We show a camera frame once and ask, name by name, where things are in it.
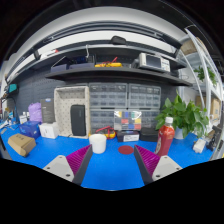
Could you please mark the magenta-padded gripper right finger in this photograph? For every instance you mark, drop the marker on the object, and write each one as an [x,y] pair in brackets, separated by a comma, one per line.
[163,166]

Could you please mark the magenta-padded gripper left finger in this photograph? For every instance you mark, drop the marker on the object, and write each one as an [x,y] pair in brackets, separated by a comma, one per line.
[62,166]

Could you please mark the red drink bottle white cap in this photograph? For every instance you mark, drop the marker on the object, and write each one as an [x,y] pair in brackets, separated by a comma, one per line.
[165,137]

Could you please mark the black zip case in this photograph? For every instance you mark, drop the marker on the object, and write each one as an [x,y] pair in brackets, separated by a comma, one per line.
[148,135]

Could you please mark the white cardboard box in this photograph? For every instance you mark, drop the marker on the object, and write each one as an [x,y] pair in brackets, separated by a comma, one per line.
[49,130]

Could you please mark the white power adapter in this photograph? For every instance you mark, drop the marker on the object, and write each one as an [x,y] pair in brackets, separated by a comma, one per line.
[199,146]

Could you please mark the white plastic cup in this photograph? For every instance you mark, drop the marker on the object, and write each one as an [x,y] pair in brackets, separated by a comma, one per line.
[98,144]

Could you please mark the black box with white label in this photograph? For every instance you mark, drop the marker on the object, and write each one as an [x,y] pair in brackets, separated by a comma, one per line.
[127,136]

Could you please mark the brown cardboard box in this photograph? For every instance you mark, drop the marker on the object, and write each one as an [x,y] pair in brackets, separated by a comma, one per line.
[20,144]

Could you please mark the black rectangular speaker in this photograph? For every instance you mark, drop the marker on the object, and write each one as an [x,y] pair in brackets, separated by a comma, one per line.
[78,120]

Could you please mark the blue box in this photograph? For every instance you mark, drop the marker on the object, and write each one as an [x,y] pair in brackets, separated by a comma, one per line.
[30,129]

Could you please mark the grey small-parts drawer cabinet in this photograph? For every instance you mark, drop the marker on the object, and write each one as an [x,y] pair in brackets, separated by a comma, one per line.
[149,118]
[101,119]
[108,96]
[145,96]

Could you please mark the green potted plant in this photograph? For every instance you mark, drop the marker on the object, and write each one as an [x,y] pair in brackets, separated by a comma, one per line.
[182,116]

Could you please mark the yellow multimeter with red leads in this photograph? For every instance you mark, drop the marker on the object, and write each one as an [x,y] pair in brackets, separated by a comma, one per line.
[108,133]

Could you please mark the cream dotted storage tray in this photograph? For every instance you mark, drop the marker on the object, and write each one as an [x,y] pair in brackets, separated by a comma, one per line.
[63,110]

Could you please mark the dark grey upright box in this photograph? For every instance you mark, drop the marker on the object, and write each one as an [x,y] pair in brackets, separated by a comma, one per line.
[47,110]

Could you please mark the purple plastic bag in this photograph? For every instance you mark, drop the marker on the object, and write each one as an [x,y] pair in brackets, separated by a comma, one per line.
[35,112]

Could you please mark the teal small object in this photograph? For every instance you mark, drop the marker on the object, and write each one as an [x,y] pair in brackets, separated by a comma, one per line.
[12,88]

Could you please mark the white metal shelf unit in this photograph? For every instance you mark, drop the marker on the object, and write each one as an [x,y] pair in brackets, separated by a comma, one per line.
[208,83]

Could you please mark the black overhead shelf unit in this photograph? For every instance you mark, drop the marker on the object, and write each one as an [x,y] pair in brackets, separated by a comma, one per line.
[110,73]

